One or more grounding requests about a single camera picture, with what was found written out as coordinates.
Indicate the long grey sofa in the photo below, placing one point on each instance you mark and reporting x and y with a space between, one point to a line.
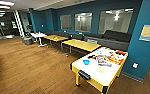
62 34

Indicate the blue bowl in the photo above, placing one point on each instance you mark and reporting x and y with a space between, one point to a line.
86 62

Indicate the interior glass window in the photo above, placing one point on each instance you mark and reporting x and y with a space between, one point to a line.
66 22
83 22
116 20

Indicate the yellow air hockey table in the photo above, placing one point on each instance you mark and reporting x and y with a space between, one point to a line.
94 71

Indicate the yellow bowl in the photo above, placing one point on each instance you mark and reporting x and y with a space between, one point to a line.
101 69

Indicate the small white table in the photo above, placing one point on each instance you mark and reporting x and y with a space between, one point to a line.
38 34

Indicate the red orange game box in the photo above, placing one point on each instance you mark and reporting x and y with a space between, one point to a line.
117 57

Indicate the black sofa backrest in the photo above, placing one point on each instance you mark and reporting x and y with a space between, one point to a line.
117 35

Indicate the grey round bin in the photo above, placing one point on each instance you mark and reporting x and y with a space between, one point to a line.
27 40

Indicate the ceiling light panel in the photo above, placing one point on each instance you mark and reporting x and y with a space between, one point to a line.
6 3
4 7

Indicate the white wall outlet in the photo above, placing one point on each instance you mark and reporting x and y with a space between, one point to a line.
135 65

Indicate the yellow framed wall sign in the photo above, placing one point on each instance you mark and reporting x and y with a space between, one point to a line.
148 33

